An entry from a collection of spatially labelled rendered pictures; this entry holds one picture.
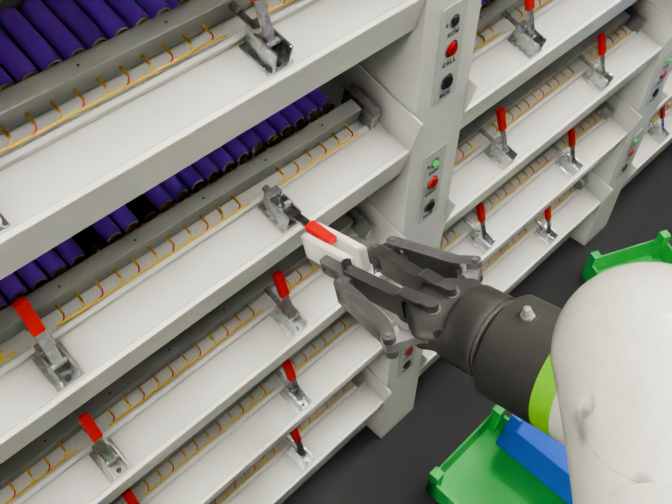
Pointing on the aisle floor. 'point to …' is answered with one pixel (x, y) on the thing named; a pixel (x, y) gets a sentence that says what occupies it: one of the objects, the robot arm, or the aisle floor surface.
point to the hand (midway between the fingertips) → (336, 251)
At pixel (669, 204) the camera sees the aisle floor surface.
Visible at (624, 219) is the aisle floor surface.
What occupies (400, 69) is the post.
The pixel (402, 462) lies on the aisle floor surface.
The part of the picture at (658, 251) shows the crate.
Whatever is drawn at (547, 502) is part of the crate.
